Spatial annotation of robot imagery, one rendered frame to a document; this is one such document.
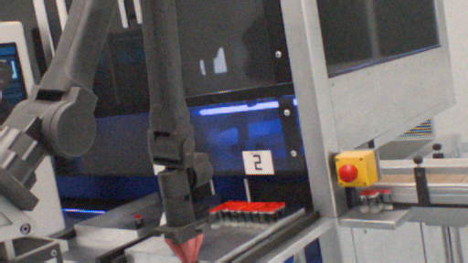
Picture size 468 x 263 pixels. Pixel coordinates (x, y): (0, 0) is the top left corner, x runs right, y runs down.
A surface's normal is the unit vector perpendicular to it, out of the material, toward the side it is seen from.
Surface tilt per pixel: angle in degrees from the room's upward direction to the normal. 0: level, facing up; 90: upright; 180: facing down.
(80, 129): 100
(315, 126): 90
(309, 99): 90
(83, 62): 94
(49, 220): 90
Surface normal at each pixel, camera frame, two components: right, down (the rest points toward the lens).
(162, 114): -0.57, 0.28
